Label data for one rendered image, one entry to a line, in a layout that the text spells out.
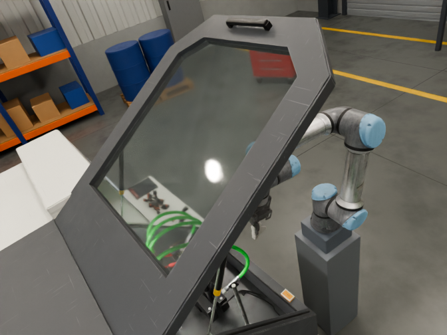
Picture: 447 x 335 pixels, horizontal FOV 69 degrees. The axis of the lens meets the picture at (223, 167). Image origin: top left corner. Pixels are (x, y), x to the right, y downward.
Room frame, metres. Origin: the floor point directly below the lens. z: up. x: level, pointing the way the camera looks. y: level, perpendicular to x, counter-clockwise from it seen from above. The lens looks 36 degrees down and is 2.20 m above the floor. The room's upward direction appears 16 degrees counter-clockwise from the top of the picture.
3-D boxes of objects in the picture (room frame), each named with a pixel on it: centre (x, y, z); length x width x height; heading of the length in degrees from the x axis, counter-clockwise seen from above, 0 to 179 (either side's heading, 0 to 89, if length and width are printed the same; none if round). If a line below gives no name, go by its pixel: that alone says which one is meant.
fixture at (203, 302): (0.92, 0.27, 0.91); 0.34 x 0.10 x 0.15; 30
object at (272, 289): (0.94, 0.00, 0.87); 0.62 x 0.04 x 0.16; 30
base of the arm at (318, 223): (1.11, -0.43, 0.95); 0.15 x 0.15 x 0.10
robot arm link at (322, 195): (1.10, -0.43, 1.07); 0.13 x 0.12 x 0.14; 23
